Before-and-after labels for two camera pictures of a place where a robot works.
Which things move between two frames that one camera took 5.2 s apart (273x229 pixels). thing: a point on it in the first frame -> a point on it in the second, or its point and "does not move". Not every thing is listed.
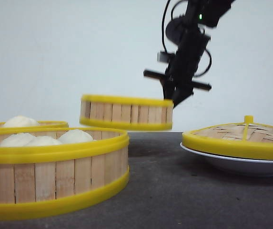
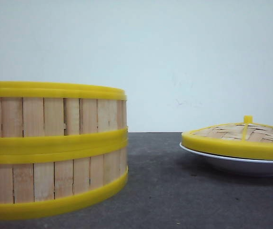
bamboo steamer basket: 21,181 does not move
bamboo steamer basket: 125,112 -> 25,116
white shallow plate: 251,167 does not move
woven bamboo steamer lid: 245,140 does not move
